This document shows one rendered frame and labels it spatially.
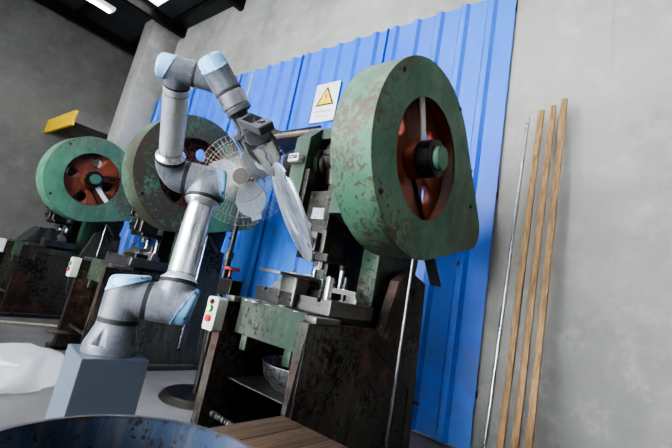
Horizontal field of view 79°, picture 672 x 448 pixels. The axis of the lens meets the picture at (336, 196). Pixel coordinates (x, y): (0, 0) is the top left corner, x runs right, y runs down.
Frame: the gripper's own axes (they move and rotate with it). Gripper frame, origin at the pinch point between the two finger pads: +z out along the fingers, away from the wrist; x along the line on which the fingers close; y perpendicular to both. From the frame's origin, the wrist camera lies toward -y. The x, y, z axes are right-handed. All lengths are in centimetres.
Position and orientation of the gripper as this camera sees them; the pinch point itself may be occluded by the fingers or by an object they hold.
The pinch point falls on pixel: (275, 170)
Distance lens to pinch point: 115.9
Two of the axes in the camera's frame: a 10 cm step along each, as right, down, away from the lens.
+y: -5.0, 1.0, 8.6
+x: -7.3, 4.9, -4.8
